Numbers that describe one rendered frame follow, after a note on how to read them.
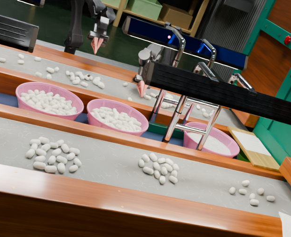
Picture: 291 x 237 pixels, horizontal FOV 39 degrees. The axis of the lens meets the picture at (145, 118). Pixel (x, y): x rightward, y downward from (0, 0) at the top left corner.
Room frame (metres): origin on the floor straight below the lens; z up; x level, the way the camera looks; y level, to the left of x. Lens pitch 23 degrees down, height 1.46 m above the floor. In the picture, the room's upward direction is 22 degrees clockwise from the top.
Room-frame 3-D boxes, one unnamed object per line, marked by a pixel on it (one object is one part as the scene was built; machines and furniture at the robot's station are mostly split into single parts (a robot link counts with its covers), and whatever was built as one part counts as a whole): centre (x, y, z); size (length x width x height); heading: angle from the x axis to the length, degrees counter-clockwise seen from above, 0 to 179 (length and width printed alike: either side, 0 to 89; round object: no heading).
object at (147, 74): (1.35, -0.24, 1.08); 0.62 x 0.08 x 0.07; 109
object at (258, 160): (1.75, -0.51, 0.77); 0.33 x 0.15 x 0.01; 19
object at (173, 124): (1.43, -0.21, 0.90); 0.20 x 0.19 x 0.45; 109
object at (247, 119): (2.08, -0.45, 0.83); 0.30 x 0.06 x 0.07; 19
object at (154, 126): (1.81, -0.08, 0.90); 0.20 x 0.19 x 0.45; 109
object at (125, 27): (1.88, -0.05, 1.08); 0.62 x 0.08 x 0.07; 109
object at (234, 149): (1.67, -0.31, 0.72); 0.27 x 0.27 x 0.10
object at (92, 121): (1.53, 0.11, 0.72); 0.27 x 0.27 x 0.10
